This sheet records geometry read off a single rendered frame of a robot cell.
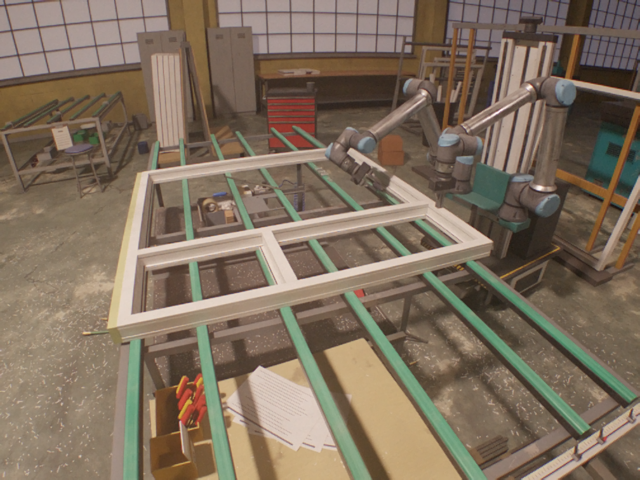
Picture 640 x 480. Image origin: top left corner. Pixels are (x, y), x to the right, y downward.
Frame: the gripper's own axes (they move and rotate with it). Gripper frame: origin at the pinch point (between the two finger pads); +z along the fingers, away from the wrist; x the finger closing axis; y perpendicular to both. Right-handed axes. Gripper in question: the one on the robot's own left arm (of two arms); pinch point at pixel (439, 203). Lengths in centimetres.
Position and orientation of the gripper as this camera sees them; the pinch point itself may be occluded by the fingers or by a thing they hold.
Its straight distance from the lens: 187.1
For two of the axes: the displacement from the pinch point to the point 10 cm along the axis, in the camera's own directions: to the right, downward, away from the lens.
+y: 3.5, 4.7, -8.1
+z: 0.0, 8.6, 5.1
